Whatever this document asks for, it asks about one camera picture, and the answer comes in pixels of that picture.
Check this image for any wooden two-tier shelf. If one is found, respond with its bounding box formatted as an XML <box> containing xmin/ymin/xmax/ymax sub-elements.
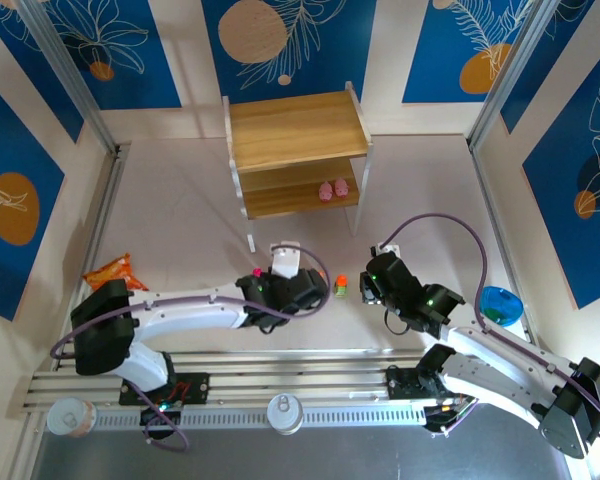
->
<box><xmin>221</xmin><ymin>81</ymin><xmax>374</xmax><ymax>254</ymax></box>

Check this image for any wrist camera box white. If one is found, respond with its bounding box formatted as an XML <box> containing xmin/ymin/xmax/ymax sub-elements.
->
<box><xmin>271</xmin><ymin>242</ymin><xmax>302</xmax><ymax>279</ymax></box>
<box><xmin>369</xmin><ymin>241</ymin><xmax>402</xmax><ymax>259</ymax></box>

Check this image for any aluminium rail frame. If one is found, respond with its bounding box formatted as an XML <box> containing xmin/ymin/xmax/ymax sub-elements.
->
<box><xmin>19</xmin><ymin>348</ymin><xmax>574</xmax><ymax>419</ymax></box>

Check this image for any black cable connector block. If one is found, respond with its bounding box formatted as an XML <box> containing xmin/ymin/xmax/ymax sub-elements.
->
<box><xmin>423</xmin><ymin>403</ymin><xmax>464</xmax><ymax>432</ymax></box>
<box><xmin>139</xmin><ymin>405</ymin><xmax>182</xmax><ymax>427</ymax></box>

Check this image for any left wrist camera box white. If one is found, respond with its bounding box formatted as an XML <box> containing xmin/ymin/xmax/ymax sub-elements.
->
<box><xmin>271</xmin><ymin>242</ymin><xmax>302</xmax><ymax>279</ymax></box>

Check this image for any orange snack bag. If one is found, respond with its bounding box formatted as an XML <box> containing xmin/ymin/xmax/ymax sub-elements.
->
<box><xmin>83</xmin><ymin>253</ymin><xmax>149</xmax><ymax>294</ymax></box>

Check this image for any aluminium corner post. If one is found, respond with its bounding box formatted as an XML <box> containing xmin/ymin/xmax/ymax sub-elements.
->
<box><xmin>17</xmin><ymin>0</ymin><xmax>120</xmax><ymax>154</ymax></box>
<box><xmin>467</xmin><ymin>0</ymin><xmax>556</xmax><ymax>151</ymax></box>

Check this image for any aluminium side rail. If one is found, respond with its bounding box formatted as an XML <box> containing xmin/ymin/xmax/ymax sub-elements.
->
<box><xmin>82</xmin><ymin>141</ymin><xmax>132</xmax><ymax>281</ymax></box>
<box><xmin>467</xmin><ymin>137</ymin><xmax>539</xmax><ymax>351</ymax></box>

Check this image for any tin can with pink label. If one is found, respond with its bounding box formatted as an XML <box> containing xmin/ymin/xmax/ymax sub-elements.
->
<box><xmin>46</xmin><ymin>397</ymin><xmax>98</xmax><ymax>439</ymax></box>

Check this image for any blue plastic bowl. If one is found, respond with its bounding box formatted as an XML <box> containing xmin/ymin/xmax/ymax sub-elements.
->
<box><xmin>478</xmin><ymin>285</ymin><xmax>524</xmax><ymax>329</ymax></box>

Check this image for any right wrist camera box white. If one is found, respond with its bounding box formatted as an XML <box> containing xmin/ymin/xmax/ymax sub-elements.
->
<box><xmin>369</xmin><ymin>241</ymin><xmax>402</xmax><ymax>259</ymax></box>

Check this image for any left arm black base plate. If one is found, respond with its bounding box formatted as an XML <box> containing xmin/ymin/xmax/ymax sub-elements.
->
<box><xmin>118</xmin><ymin>372</ymin><xmax>211</xmax><ymax>406</ymax></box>

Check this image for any silver tin can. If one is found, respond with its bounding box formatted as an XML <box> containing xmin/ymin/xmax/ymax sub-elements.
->
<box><xmin>266</xmin><ymin>393</ymin><xmax>305</xmax><ymax>436</ymax></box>

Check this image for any white slotted cable duct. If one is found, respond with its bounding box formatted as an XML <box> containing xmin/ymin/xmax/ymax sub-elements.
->
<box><xmin>93</xmin><ymin>405</ymin><xmax>427</xmax><ymax>432</ymax></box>

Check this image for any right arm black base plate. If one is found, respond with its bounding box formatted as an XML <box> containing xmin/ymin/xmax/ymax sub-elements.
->
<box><xmin>385</xmin><ymin>367</ymin><xmax>476</xmax><ymax>401</ymax></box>

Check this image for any grey metal plate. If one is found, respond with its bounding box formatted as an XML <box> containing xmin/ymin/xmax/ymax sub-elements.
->
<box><xmin>29</xmin><ymin>402</ymin><xmax>594</xmax><ymax>480</ymax></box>

